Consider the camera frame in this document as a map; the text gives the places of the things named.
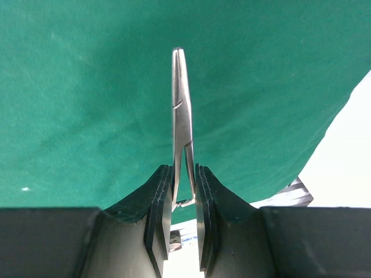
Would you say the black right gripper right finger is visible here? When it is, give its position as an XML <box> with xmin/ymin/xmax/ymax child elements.
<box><xmin>195</xmin><ymin>165</ymin><xmax>370</xmax><ymax>277</ymax></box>

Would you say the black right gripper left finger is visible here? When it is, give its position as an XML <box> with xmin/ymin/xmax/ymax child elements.
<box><xmin>1</xmin><ymin>165</ymin><xmax>172</xmax><ymax>277</ymax></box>

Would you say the steel needle holder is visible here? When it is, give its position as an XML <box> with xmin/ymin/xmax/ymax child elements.
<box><xmin>172</xmin><ymin>47</ymin><xmax>195</xmax><ymax>210</ymax></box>

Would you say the green surgical drape cloth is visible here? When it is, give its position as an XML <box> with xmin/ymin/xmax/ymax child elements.
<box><xmin>1</xmin><ymin>1</ymin><xmax>370</xmax><ymax>208</ymax></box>

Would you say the aluminium right side rail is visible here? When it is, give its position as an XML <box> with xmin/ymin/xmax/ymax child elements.
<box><xmin>267</xmin><ymin>177</ymin><xmax>314</xmax><ymax>207</ymax></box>

